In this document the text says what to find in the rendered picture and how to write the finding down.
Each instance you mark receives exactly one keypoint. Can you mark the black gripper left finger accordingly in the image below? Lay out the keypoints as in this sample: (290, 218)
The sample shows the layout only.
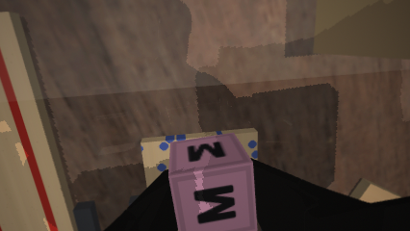
(153, 210)

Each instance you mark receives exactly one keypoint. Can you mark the tan rectangular block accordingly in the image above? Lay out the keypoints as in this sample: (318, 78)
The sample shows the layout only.
(371, 192)

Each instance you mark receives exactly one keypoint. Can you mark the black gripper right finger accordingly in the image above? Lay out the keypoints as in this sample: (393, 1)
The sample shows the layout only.
(287, 203)

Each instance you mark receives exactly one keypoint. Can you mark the tan wooden strip with red stripes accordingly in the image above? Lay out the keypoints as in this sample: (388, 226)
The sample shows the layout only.
(34, 195)

